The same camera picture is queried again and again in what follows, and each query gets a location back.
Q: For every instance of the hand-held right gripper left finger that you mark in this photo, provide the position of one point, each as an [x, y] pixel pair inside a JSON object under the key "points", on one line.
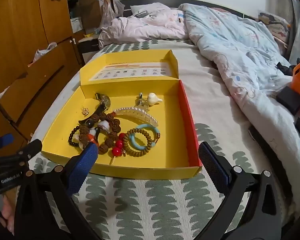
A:
{"points": [[83, 165]]}

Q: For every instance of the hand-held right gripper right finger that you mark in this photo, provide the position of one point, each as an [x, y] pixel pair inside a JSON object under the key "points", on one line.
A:
{"points": [[215, 167]]}

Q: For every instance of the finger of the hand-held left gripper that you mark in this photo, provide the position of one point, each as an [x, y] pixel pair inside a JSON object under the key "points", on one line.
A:
{"points": [[5, 140], [30, 148]]}

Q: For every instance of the red bead hairpin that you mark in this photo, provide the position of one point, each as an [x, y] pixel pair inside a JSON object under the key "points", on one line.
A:
{"points": [[115, 152]]}

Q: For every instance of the yellow cardboard box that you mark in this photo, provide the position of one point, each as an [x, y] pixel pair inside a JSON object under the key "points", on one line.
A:
{"points": [[170, 120]]}

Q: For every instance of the person's left hand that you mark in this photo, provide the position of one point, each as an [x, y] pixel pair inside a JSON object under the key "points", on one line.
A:
{"points": [[7, 213]]}

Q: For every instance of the white cloth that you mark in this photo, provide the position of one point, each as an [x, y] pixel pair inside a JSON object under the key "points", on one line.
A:
{"points": [[152, 205]]}

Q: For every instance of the pearl hair claw clip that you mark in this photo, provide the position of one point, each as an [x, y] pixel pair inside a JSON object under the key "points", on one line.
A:
{"points": [[140, 113]]}

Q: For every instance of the white seashell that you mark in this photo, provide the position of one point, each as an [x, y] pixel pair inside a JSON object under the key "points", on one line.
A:
{"points": [[153, 97]]}

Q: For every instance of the white plastic bag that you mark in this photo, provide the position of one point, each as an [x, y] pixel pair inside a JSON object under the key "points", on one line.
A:
{"points": [[43, 52]]}

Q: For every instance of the wooden wardrobe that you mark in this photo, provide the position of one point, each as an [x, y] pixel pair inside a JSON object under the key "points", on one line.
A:
{"points": [[27, 30]]}

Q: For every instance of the dark nightstand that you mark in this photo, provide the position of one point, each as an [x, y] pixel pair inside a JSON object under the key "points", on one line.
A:
{"points": [[90, 46]]}

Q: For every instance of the light blue printed quilt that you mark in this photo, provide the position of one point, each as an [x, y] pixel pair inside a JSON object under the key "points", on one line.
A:
{"points": [[227, 42]]}

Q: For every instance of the pale pink blanket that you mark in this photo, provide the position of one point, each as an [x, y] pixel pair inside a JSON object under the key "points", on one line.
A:
{"points": [[140, 27]]}

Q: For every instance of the clear plastic bag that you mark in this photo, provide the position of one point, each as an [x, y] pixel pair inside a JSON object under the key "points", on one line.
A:
{"points": [[108, 15]]}

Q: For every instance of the patterned cushion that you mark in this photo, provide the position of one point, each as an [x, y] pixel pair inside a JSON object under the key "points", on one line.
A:
{"points": [[275, 25]]}

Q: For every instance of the white pillow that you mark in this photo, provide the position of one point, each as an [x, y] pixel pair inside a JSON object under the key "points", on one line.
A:
{"points": [[150, 7]]}

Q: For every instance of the black bed headboard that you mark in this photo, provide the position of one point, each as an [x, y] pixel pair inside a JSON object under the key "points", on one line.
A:
{"points": [[145, 1]]}

